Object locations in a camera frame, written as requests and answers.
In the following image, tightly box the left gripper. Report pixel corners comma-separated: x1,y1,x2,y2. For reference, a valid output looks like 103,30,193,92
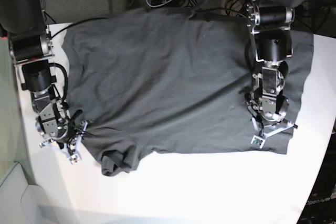
248,115,299,148

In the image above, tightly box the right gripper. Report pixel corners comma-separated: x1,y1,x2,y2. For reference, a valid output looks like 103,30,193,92
38,120,94,166

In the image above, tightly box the dark grey t-shirt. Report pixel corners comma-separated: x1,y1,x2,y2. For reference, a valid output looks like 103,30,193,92
61,7,315,177

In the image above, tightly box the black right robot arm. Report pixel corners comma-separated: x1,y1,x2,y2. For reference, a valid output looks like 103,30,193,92
1,0,89,164

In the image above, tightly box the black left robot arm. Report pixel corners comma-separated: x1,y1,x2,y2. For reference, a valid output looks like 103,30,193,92
225,0,306,152

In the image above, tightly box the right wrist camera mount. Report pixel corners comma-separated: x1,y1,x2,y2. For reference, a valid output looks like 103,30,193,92
38,120,94,166

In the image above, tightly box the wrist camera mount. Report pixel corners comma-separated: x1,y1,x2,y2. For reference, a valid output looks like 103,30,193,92
38,120,94,166
248,115,299,148

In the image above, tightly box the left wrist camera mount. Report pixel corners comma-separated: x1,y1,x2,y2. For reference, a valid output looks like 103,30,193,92
248,115,299,148

